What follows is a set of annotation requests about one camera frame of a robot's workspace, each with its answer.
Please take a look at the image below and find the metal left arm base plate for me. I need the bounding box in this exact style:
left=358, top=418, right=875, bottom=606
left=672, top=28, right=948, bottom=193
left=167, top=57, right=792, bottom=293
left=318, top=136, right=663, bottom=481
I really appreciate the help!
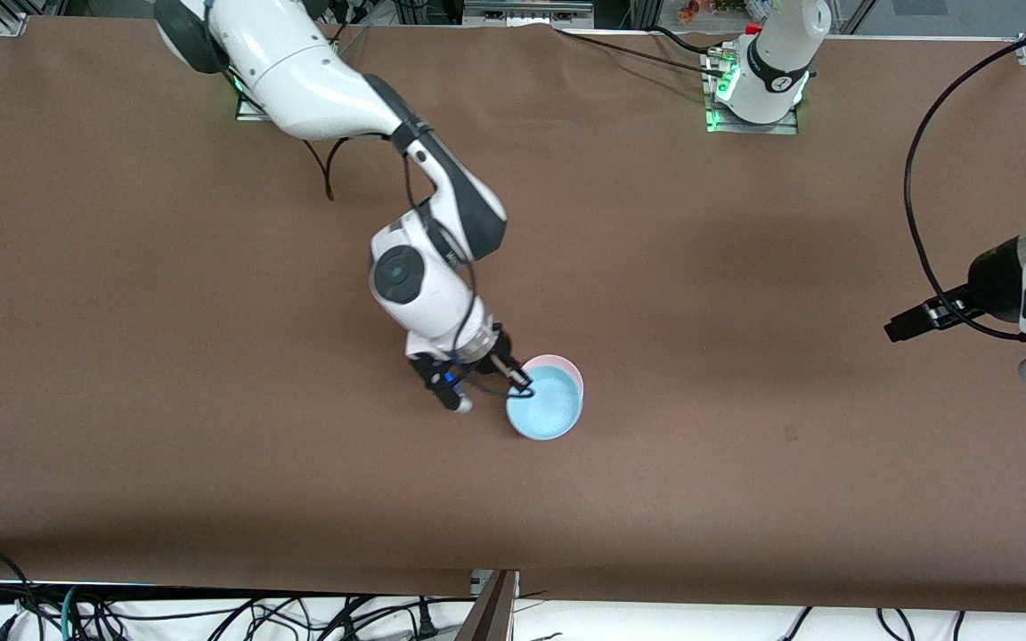
left=702, top=45, right=801, bottom=136

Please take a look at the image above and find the brown table cover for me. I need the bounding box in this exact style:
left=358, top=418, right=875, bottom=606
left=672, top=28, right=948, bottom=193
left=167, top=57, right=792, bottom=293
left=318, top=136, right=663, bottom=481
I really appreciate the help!
left=0, top=16, right=1026, bottom=615

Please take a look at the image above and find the black base cable bundle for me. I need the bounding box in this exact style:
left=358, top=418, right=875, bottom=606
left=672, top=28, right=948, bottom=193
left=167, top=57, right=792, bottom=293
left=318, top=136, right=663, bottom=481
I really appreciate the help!
left=322, top=0, right=371, bottom=45

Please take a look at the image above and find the grey metal post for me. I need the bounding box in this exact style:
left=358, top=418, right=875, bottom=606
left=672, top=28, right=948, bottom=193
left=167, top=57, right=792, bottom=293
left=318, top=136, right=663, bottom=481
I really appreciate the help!
left=455, top=570, right=520, bottom=641

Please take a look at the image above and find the pink bowl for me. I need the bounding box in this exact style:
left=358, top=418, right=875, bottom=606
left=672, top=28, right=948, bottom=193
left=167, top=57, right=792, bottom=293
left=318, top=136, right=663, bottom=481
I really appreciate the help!
left=520, top=354, right=584, bottom=394

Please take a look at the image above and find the long black table cable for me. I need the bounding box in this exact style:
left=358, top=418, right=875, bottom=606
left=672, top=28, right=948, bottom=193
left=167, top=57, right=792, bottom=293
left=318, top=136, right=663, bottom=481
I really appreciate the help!
left=553, top=27, right=728, bottom=79

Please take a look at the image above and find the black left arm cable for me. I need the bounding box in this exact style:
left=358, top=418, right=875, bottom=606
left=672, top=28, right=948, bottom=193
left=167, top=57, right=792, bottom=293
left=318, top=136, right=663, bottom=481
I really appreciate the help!
left=902, top=22, right=1026, bottom=345

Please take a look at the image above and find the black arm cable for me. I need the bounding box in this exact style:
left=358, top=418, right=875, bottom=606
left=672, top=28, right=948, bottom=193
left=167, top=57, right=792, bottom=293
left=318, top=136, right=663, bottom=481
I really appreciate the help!
left=303, top=132, right=480, bottom=375
left=902, top=22, right=1026, bottom=345

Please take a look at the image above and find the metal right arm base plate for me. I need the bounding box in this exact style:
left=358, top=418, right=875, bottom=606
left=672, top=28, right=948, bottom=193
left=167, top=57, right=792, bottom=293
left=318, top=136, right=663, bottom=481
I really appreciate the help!
left=235, top=78, right=275, bottom=122

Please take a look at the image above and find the light blue bowl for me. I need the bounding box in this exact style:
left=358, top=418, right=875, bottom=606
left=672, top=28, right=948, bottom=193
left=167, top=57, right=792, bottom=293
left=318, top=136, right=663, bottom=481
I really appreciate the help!
left=505, top=366, right=584, bottom=441

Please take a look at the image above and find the teal cable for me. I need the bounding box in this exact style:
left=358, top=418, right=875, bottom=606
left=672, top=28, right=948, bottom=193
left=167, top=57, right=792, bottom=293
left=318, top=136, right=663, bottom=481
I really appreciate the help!
left=57, top=584, right=91, bottom=641

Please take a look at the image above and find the grey metal rail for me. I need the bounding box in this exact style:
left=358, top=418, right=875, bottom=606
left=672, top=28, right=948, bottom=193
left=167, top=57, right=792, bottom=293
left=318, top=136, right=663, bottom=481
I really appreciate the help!
left=462, top=0, right=596, bottom=28

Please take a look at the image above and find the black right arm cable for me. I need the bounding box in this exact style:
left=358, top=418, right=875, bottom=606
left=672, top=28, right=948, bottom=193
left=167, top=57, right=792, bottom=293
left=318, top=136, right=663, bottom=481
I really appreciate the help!
left=303, top=132, right=480, bottom=375

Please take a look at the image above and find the black floor cable tangle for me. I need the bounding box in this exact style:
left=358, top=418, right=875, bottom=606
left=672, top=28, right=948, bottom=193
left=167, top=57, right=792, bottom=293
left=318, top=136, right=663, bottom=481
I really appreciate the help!
left=201, top=595, right=443, bottom=641

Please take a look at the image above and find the short black table cable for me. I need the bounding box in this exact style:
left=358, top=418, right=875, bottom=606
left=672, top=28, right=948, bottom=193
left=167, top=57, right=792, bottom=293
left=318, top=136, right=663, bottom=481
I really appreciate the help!
left=647, top=25, right=728, bottom=59

